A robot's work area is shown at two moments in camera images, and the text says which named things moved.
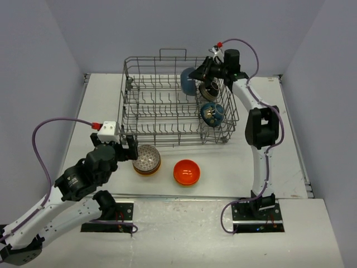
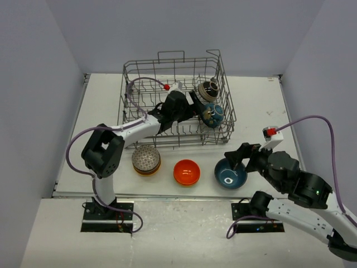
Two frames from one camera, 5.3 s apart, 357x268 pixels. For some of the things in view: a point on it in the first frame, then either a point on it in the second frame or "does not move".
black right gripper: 204,71 -> 245,150
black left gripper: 130,153 -> 191,109
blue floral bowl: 212,114 does not move
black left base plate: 123,211 does not move
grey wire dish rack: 160,104 does not move
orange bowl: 186,172 does not move
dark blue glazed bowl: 188,85 -> 227,177
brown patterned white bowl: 148,158 does not move
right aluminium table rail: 308,190 does not move
